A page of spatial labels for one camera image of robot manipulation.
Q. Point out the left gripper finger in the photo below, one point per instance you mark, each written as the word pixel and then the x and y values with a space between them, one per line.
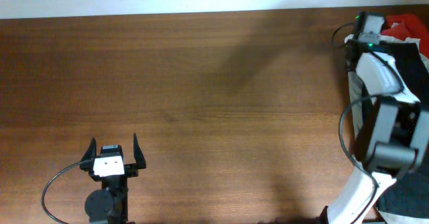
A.
pixel 138 154
pixel 90 153

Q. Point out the black shorts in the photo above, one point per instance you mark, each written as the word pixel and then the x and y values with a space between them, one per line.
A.
pixel 409 196

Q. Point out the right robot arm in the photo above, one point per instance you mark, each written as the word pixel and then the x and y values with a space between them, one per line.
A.
pixel 392 140

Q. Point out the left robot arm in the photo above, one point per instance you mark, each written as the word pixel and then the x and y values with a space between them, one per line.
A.
pixel 109 204

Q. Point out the red cloth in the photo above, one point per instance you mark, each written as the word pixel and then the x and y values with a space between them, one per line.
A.
pixel 407 26

